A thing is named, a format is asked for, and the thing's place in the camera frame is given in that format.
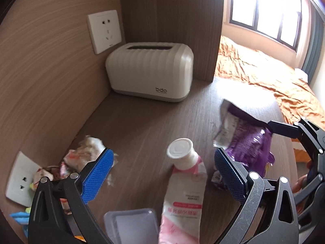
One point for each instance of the purple snack bag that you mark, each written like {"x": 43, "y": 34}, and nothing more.
{"x": 246, "y": 139}

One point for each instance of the white tissue box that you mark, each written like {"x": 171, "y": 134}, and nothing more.
{"x": 155, "y": 70}

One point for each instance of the beige paper ball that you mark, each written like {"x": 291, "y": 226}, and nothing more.
{"x": 75, "y": 160}

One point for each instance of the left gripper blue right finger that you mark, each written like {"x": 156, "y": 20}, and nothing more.
{"x": 267, "y": 212}

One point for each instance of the teal curtain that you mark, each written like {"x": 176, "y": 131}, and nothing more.
{"x": 315, "y": 44}

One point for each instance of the upper white wall socket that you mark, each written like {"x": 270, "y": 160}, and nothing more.
{"x": 104, "y": 30}

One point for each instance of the window frame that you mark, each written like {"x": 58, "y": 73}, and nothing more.
{"x": 279, "y": 20}

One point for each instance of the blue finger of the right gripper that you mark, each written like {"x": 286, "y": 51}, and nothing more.
{"x": 310, "y": 206}
{"x": 284, "y": 129}

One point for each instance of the patterned paper wrapper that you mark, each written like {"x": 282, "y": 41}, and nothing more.
{"x": 54, "y": 173}

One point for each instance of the lower white wall socket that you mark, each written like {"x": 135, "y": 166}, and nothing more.
{"x": 18, "y": 186}

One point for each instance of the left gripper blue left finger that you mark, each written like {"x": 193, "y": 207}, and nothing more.
{"x": 47, "y": 221}

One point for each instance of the person's right hand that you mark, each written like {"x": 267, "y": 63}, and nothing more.
{"x": 299, "y": 183}

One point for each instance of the yellow orange paper cup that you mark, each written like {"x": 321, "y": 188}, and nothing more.
{"x": 80, "y": 238}

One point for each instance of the orange bed cover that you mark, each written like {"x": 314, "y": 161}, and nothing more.
{"x": 293, "y": 95}

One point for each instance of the pink white pouch with cap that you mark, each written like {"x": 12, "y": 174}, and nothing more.
{"x": 183, "y": 202}

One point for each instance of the clear plastic box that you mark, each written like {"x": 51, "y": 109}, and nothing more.
{"x": 132, "y": 226}

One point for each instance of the white wall socket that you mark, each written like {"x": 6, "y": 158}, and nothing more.
{"x": 18, "y": 186}
{"x": 104, "y": 30}

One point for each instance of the blue plastic bag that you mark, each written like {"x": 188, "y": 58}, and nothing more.
{"x": 22, "y": 218}

